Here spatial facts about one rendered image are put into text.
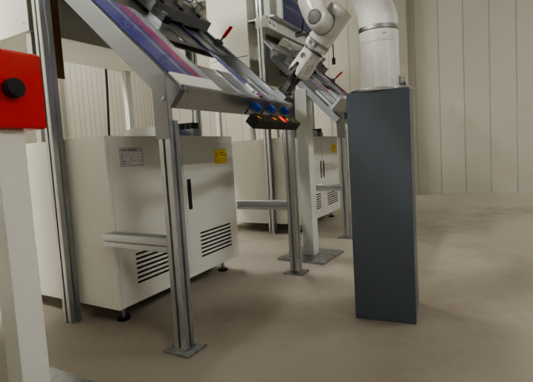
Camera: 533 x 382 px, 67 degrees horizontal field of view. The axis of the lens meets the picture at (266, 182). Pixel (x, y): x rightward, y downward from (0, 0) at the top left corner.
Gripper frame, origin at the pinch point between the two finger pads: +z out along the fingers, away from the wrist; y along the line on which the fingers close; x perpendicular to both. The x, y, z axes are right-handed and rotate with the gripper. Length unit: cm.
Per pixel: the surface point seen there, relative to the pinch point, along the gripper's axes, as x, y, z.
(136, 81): 293, 239, 163
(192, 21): 57, 6, 6
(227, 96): 3.2, -27.2, 9.0
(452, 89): -5, 307, -40
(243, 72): 31.2, 19.1, 11.4
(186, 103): 3.2, -43.4, 13.3
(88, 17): 46, -49, 13
